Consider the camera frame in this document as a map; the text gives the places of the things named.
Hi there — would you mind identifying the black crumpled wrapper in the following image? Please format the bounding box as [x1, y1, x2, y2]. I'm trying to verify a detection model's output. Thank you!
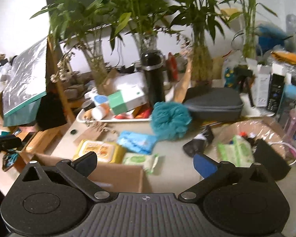
[183, 126, 214, 158]

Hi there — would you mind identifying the black product box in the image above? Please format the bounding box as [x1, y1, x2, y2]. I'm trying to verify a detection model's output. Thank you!
[267, 73, 285, 113]

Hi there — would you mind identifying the bamboo plant in crystal vase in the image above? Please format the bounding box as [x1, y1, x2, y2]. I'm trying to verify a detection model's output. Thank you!
[108, 0, 182, 55]

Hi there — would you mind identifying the green tissue pack in basket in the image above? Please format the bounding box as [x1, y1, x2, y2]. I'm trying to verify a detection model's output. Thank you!
[216, 135, 255, 167]

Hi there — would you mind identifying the silver foil bag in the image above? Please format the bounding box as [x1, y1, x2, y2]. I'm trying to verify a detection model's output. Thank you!
[2, 37, 47, 117]

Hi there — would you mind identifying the yellow wet wipes pack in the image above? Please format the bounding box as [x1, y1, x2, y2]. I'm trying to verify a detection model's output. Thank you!
[73, 140, 126, 164]

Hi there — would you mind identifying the cardboard box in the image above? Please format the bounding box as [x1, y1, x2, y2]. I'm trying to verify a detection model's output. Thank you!
[28, 153, 152, 193]

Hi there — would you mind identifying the far right bamboo plant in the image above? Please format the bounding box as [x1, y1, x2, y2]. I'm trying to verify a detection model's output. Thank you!
[233, 0, 277, 59]

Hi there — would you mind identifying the blue wet wipes pack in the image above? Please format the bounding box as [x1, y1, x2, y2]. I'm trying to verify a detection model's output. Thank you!
[117, 131, 158, 155]

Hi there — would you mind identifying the grey zippered hard case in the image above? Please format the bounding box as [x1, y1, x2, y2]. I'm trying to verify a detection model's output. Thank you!
[183, 87, 243, 121]

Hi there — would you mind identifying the green wet wipes pack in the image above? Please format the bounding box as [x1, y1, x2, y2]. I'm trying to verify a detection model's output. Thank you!
[122, 152, 159, 174]

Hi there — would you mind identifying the white serving tray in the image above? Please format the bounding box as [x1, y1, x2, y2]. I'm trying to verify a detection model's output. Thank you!
[76, 106, 151, 123]

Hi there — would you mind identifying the black insulated bottle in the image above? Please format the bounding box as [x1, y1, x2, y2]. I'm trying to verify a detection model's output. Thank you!
[141, 50, 165, 107]

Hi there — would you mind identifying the black pouch in basket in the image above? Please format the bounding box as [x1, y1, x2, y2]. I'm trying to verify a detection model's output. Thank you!
[253, 139, 291, 181]

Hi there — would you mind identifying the teal mesh bath loofah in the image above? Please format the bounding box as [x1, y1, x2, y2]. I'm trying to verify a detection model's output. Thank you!
[151, 102, 192, 141]

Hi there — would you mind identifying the white orange cream bottle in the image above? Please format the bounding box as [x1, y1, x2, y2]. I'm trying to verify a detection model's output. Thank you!
[91, 103, 110, 121]

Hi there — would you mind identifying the white product box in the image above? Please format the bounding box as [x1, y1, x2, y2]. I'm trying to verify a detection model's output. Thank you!
[245, 58, 272, 108]

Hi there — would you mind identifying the small black tripod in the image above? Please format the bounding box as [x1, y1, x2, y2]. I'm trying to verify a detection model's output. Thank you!
[234, 66, 254, 106]

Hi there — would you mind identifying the white and green box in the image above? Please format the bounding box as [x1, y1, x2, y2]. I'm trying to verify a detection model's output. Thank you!
[108, 86, 148, 115]

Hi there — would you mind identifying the bamboo plant in glass vase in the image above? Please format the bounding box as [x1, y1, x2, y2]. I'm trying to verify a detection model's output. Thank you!
[29, 0, 129, 87]

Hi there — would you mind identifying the tall bamboo plant vase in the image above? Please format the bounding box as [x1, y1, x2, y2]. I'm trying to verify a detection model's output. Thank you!
[168, 0, 231, 84]

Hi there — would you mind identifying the brown paper bag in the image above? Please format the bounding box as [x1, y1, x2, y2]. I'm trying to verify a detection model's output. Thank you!
[173, 59, 192, 103]

